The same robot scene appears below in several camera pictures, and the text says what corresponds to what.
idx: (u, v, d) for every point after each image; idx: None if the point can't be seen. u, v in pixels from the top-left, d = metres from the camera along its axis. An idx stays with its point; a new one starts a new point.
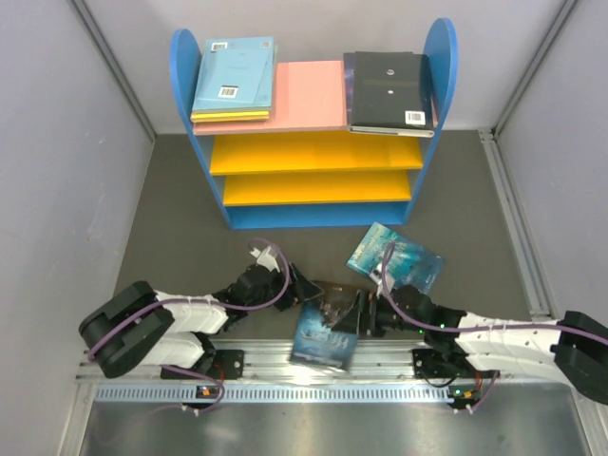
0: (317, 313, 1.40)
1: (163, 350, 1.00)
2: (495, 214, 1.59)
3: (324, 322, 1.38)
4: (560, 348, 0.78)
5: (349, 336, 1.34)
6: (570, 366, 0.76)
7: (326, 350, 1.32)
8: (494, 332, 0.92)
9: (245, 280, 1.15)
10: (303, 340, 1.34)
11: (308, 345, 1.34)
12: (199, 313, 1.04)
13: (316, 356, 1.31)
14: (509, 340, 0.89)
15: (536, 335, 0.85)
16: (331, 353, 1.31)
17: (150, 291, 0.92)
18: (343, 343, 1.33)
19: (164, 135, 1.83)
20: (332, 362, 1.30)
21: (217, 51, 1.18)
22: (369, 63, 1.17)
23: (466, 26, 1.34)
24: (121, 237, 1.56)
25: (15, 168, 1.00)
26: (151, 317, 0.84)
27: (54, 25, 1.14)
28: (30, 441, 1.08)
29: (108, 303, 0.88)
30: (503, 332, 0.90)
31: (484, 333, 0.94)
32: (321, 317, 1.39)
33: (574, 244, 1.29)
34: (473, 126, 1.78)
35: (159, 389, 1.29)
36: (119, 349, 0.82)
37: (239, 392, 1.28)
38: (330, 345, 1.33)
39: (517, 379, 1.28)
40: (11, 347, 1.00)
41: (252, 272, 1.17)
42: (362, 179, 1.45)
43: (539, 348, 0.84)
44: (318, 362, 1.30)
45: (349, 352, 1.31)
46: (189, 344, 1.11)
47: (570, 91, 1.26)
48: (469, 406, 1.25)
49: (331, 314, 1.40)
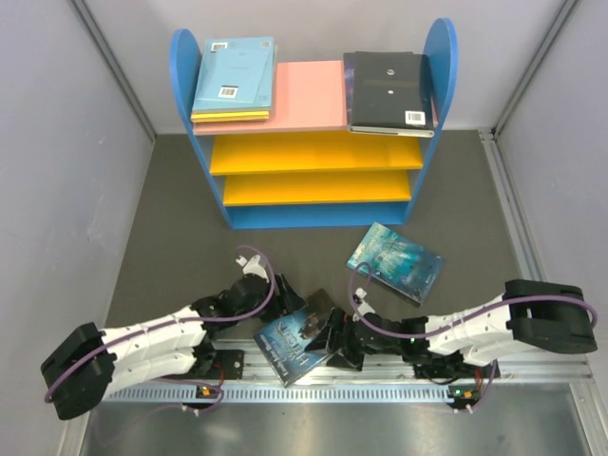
0: (302, 317, 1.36)
1: (137, 374, 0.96)
2: (495, 214, 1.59)
3: (302, 331, 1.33)
4: (514, 323, 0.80)
5: (311, 356, 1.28)
6: (529, 336, 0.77)
7: (284, 352, 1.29)
8: (457, 328, 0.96)
9: (239, 289, 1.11)
10: (275, 332, 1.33)
11: (274, 336, 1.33)
12: (161, 341, 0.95)
13: (273, 351, 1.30)
14: (470, 331, 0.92)
15: (490, 317, 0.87)
16: (285, 359, 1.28)
17: (97, 333, 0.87)
18: (303, 359, 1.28)
19: (165, 135, 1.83)
20: (280, 366, 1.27)
21: (217, 51, 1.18)
22: (369, 63, 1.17)
23: (466, 26, 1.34)
24: (120, 237, 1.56)
25: (16, 167, 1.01)
26: (91, 368, 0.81)
27: (54, 25, 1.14)
28: (31, 442, 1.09)
29: (58, 351, 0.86)
30: (464, 326, 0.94)
31: (449, 333, 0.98)
32: (302, 325, 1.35)
33: (574, 244, 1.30)
34: (473, 126, 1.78)
35: (159, 389, 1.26)
36: (65, 400, 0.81)
37: (239, 392, 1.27)
38: (290, 351, 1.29)
39: (517, 379, 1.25)
40: (11, 347, 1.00)
41: (248, 281, 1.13)
42: (362, 179, 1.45)
43: (497, 329, 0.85)
44: (272, 357, 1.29)
45: (301, 372, 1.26)
46: (176, 356, 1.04)
47: (570, 91, 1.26)
48: (469, 406, 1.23)
49: (312, 327, 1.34)
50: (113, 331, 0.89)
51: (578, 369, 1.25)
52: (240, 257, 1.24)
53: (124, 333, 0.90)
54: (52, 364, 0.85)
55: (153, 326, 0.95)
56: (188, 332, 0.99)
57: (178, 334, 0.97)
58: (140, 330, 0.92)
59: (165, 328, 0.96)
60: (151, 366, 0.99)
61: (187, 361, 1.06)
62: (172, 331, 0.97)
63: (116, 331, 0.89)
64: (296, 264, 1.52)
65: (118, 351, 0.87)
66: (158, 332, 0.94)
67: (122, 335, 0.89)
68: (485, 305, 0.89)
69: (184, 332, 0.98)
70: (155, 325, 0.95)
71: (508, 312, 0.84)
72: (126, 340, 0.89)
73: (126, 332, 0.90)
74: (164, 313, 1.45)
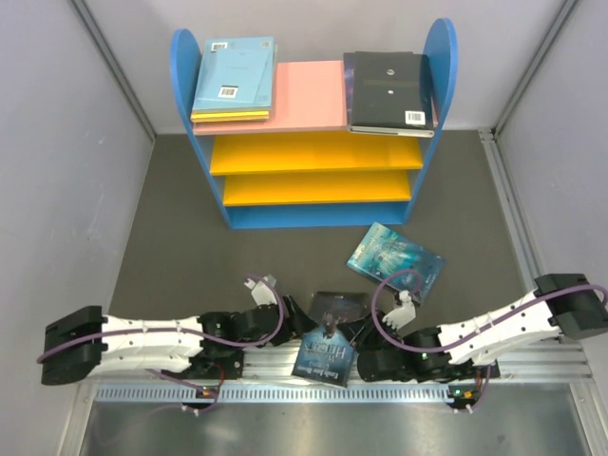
0: (316, 317, 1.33)
1: (126, 363, 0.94)
2: (495, 214, 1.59)
3: (326, 332, 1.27)
4: (560, 318, 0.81)
5: (347, 347, 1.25)
6: (579, 331, 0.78)
7: (324, 361, 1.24)
8: (484, 333, 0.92)
9: (250, 317, 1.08)
10: (304, 352, 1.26)
11: (307, 358, 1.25)
12: (157, 344, 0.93)
13: (315, 368, 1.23)
14: (503, 333, 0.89)
15: (525, 317, 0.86)
16: (330, 365, 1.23)
17: (101, 317, 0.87)
18: (342, 353, 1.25)
19: (165, 135, 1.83)
20: (330, 373, 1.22)
21: (217, 51, 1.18)
22: (369, 63, 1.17)
23: (467, 25, 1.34)
24: (120, 237, 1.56)
25: (16, 166, 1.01)
26: (82, 351, 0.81)
27: (54, 25, 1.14)
28: (31, 443, 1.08)
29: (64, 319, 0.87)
30: (494, 330, 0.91)
31: (475, 341, 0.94)
32: (323, 329, 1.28)
33: (573, 244, 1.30)
34: (473, 126, 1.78)
35: (159, 389, 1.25)
36: (51, 370, 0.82)
37: (239, 392, 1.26)
38: (329, 355, 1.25)
39: (516, 379, 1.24)
40: (11, 347, 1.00)
41: (260, 312, 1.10)
42: (362, 179, 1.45)
43: (538, 327, 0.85)
44: (317, 375, 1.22)
45: (351, 361, 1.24)
46: (171, 356, 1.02)
47: (570, 91, 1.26)
48: (469, 406, 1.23)
49: (332, 324, 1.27)
50: (116, 319, 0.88)
51: (577, 369, 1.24)
52: (248, 279, 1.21)
53: (125, 327, 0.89)
54: (55, 331, 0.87)
55: (154, 328, 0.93)
56: (184, 344, 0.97)
57: (173, 344, 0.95)
58: (141, 327, 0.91)
59: (166, 333, 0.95)
60: (143, 359, 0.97)
61: (180, 362, 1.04)
62: (170, 337, 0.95)
63: (119, 321, 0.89)
64: (296, 264, 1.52)
65: (111, 342, 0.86)
66: (157, 335, 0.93)
67: (123, 330, 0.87)
68: (515, 307, 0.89)
69: (180, 344, 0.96)
70: (158, 328, 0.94)
71: (544, 309, 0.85)
72: (123, 335, 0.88)
73: (127, 327, 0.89)
74: (165, 313, 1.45)
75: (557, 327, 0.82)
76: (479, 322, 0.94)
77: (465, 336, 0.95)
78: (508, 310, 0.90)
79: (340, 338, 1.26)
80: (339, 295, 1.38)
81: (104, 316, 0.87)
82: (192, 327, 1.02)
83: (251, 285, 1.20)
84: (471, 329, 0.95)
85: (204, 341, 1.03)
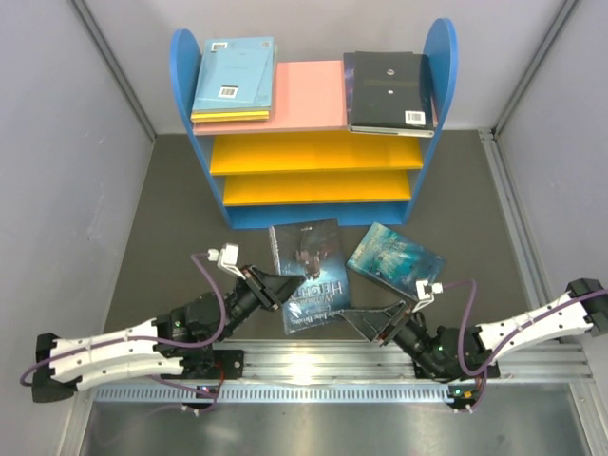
0: (293, 257, 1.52)
1: (114, 375, 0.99)
2: (494, 215, 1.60)
3: (309, 271, 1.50)
4: (596, 316, 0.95)
5: (341, 281, 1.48)
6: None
7: (323, 302, 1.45)
8: (526, 331, 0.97)
9: (188, 312, 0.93)
10: (297, 304, 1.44)
11: (302, 306, 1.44)
12: (104, 358, 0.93)
13: (316, 313, 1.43)
14: (543, 331, 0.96)
15: (563, 316, 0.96)
16: (331, 306, 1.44)
17: (50, 343, 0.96)
18: (338, 289, 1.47)
19: (165, 135, 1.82)
20: (332, 312, 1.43)
21: (217, 51, 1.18)
22: (369, 63, 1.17)
23: (467, 26, 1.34)
24: (120, 237, 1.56)
25: (16, 167, 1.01)
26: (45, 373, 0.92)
27: (54, 24, 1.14)
28: (32, 444, 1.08)
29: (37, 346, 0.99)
30: (534, 327, 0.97)
31: (516, 339, 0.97)
32: (305, 268, 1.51)
33: (574, 243, 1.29)
34: (473, 126, 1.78)
35: (159, 389, 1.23)
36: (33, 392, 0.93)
37: (239, 392, 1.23)
38: (325, 295, 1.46)
39: (516, 379, 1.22)
40: (11, 347, 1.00)
41: (201, 303, 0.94)
42: (363, 179, 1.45)
43: (570, 325, 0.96)
44: (320, 317, 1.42)
45: (346, 297, 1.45)
46: (160, 363, 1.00)
47: (570, 91, 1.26)
48: (469, 406, 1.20)
49: (311, 259, 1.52)
50: (63, 343, 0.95)
51: (577, 369, 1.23)
52: (211, 251, 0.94)
53: (72, 347, 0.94)
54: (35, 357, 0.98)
55: (99, 343, 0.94)
56: (137, 351, 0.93)
57: (124, 353, 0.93)
58: (85, 345, 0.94)
59: (114, 345, 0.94)
60: (128, 368, 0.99)
61: (175, 365, 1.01)
62: (119, 348, 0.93)
63: (66, 343, 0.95)
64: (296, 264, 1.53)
65: (58, 366, 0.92)
66: (104, 348, 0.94)
67: (67, 351, 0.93)
68: (552, 306, 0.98)
69: (133, 352, 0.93)
70: (104, 341, 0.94)
71: (578, 309, 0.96)
72: (70, 356, 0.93)
73: (74, 347, 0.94)
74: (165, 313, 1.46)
75: (590, 324, 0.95)
76: (520, 321, 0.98)
77: (507, 332, 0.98)
78: (544, 308, 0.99)
79: (328, 275, 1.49)
80: (310, 227, 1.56)
81: (53, 342, 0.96)
82: (147, 333, 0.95)
83: (216, 256, 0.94)
84: (512, 327, 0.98)
85: (159, 345, 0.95)
